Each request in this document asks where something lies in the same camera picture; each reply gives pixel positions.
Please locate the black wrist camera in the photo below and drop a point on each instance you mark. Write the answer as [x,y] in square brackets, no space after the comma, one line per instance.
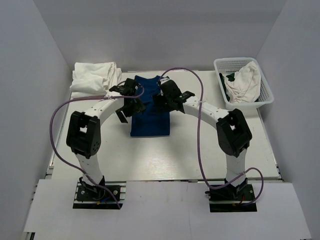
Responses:
[128,88]
[182,98]

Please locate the white plastic laundry basket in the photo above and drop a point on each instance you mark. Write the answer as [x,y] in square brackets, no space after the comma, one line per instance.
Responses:
[230,65]

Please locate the crumpled white t-shirt in basket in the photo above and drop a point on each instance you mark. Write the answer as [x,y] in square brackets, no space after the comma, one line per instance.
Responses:
[248,84]

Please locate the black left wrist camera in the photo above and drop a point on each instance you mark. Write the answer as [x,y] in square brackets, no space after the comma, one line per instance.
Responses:
[128,88]

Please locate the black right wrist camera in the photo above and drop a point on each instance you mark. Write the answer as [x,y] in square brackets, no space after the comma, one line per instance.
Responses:
[182,98]

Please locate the folded white t-shirt lower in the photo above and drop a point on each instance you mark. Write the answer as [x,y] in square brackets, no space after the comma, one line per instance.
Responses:
[93,81]

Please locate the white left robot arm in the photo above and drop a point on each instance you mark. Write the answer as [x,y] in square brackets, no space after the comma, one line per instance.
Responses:
[84,135]

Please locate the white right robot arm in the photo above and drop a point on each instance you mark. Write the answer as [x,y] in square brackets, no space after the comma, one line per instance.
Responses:
[233,132]

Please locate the dark green garment in basket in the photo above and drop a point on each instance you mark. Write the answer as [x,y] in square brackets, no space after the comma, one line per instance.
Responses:
[228,85]

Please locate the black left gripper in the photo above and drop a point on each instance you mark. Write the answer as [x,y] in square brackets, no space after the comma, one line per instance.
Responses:
[138,107]

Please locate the blue Mickey print t-shirt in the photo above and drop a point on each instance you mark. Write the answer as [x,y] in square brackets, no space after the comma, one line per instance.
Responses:
[150,123]

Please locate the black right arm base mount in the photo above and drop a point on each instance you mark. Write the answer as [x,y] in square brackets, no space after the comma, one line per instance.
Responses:
[224,201]

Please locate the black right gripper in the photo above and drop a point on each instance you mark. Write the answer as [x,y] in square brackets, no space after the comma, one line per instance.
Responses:
[159,99]

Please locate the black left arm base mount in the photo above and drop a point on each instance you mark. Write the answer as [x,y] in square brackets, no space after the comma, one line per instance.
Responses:
[86,200]

